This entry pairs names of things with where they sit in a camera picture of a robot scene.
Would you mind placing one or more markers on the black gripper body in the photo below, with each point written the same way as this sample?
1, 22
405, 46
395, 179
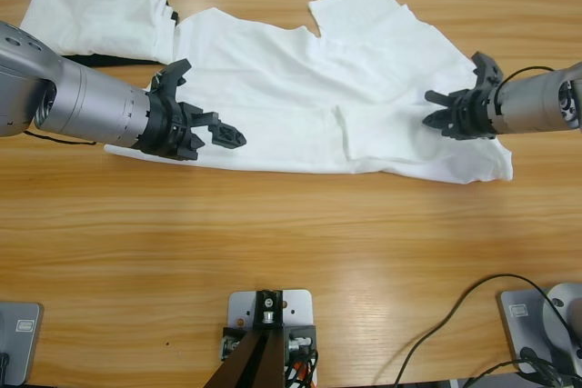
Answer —
475, 113
173, 129

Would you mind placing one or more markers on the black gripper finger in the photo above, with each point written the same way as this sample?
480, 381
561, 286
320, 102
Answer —
196, 143
440, 121
229, 136
441, 99

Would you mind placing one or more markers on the white t-shirt with black print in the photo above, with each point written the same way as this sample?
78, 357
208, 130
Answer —
295, 88

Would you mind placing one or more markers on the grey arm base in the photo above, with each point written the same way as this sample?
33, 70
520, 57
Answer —
23, 342
523, 329

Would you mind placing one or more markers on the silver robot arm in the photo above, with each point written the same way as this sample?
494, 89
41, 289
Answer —
91, 102
532, 106

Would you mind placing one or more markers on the folded black garment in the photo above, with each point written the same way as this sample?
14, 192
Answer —
113, 61

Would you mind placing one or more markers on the folded white t-shirt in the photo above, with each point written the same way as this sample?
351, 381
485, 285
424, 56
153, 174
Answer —
100, 15

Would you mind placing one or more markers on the black base plug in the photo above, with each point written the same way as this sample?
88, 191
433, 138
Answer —
529, 354

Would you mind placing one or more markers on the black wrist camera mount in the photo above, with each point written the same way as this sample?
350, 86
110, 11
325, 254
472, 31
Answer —
486, 70
173, 76

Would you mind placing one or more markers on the black post clamp with bolt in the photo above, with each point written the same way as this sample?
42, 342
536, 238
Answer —
261, 301

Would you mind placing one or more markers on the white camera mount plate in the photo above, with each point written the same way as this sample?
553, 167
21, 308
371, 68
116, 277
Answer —
302, 308

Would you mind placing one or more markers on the black post bracket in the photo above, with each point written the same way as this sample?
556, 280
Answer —
309, 331
229, 338

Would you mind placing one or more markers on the dark camera post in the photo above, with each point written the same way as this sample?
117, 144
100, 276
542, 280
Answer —
247, 365

